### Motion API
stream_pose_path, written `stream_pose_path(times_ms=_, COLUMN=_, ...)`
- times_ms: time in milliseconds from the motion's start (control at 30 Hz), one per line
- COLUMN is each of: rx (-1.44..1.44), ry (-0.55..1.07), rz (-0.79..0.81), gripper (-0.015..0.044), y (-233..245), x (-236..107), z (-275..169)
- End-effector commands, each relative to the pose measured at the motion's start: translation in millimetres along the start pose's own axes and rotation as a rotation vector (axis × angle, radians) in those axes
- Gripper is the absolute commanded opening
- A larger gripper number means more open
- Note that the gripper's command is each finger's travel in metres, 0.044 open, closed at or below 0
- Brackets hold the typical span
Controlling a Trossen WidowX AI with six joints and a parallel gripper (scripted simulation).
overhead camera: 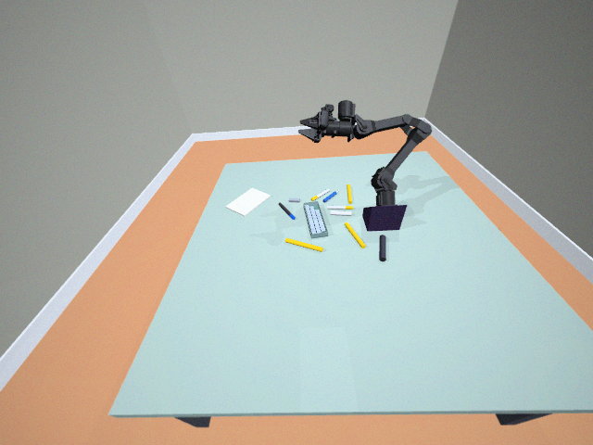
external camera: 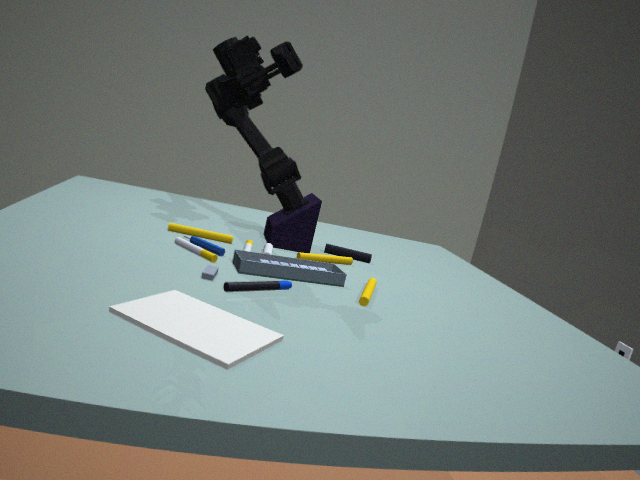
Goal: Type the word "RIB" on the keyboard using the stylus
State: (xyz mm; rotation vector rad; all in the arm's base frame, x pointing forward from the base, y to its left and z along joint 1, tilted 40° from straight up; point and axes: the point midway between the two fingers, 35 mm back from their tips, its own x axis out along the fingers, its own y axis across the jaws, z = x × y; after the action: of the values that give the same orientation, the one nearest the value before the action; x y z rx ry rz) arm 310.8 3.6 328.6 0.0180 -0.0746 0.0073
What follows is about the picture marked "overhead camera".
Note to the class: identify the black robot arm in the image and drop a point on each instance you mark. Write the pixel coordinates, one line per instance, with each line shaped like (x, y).
(382, 179)

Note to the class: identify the white flat rectangular slab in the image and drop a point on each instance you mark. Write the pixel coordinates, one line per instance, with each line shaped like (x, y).
(248, 201)

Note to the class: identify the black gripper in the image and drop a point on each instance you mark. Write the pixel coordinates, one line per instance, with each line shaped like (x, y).
(320, 127)

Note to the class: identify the black marker with blue cap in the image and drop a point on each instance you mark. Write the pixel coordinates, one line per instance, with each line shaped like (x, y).
(287, 211)

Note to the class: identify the dark grey cylinder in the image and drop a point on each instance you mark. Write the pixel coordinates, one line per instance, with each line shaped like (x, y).
(382, 249)

